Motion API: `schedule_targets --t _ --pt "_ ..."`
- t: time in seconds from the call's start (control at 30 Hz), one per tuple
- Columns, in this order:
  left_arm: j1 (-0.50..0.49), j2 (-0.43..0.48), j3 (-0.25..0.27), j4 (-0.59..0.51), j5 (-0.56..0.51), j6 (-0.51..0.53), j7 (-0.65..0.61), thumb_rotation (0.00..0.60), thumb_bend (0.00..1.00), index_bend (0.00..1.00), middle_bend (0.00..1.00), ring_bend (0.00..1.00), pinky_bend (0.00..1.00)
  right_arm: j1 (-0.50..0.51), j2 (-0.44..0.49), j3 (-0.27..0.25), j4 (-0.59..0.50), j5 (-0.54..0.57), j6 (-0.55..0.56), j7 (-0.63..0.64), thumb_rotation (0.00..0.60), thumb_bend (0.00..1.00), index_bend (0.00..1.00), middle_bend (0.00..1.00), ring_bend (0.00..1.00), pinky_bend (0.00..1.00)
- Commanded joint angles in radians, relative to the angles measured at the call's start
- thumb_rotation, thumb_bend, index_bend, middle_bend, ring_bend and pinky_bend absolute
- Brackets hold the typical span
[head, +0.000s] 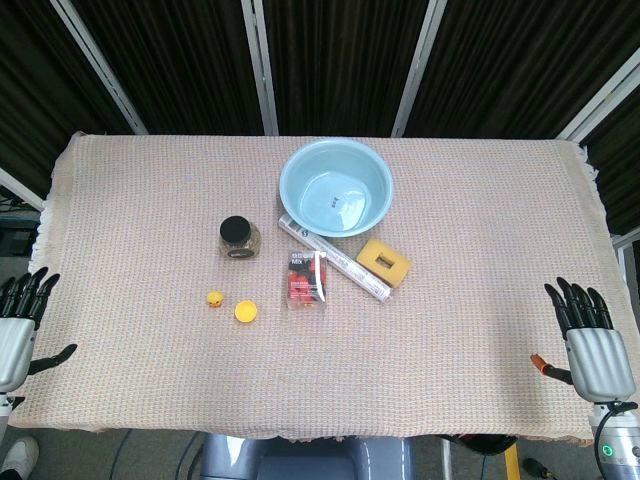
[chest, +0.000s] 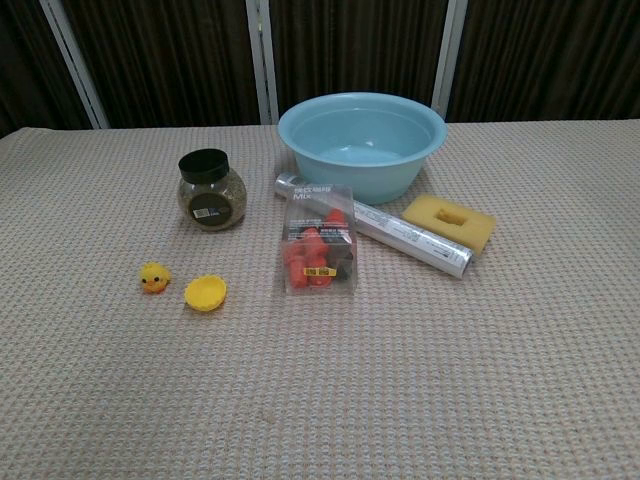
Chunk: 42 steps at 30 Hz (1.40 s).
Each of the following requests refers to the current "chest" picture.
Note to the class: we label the small yellow duck toy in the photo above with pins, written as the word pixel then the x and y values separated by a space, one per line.
pixel 154 279

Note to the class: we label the clear box of orange pieces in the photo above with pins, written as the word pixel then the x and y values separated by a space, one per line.
pixel 318 250

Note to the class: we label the white screen frame post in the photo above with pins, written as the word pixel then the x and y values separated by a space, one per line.
pixel 262 60
pixel 75 62
pixel 450 55

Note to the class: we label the silver foil roll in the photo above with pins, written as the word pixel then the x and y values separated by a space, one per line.
pixel 410 232

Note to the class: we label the beige woven tablecloth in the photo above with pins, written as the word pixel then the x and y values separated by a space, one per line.
pixel 320 350

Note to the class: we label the glass jar with black lid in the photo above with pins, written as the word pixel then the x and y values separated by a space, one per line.
pixel 210 199

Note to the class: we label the yellow silicone cupcake mould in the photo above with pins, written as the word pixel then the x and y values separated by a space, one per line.
pixel 205 294

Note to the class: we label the yellow sponge with rectangular hole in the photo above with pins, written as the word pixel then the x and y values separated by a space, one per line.
pixel 467 221

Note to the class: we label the light blue plastic basin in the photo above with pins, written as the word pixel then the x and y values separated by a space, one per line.
pixel 362 150

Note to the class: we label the dark brown curtain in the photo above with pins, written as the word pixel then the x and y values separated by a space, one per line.
pixel 175 60

